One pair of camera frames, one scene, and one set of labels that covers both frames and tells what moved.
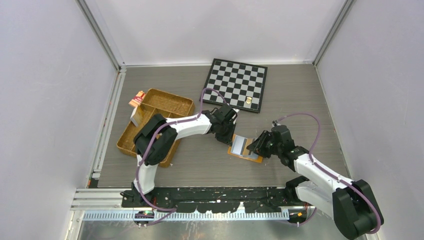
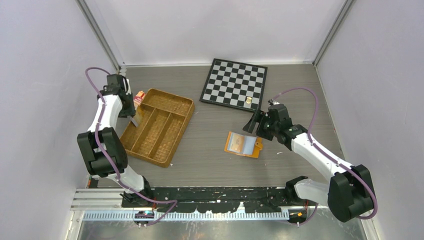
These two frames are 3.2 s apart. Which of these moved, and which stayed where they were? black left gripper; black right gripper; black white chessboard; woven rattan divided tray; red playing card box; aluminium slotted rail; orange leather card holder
Moved: black left gripper; orange leather card holder; black right gripper
Stayed: black white chessboard; red playing card box; woven rattan divided tray; aluminium slotted rail
